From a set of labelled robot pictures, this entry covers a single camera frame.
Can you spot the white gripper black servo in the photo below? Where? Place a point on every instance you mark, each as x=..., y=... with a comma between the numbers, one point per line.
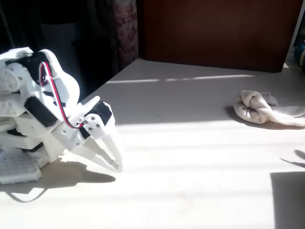
x=93, y=122

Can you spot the beige cloth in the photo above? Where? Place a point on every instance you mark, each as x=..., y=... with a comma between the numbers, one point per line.
x=257, y=109

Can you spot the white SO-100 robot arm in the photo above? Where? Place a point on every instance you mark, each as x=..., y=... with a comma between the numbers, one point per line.
x=68, y=83

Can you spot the floral patterned curtain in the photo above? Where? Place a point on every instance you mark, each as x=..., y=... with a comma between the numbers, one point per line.
x=126, y=31

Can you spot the dark brown wooden cabinet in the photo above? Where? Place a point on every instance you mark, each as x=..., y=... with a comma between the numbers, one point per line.
x=214, y=31

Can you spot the teal round object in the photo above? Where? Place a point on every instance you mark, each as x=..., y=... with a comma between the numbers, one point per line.
x=299, y=53

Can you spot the white perforated base plate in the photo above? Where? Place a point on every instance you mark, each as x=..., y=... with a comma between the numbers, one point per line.
x=16, y=169

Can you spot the white door frame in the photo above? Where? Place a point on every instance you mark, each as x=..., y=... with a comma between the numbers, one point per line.
x=297, y=21

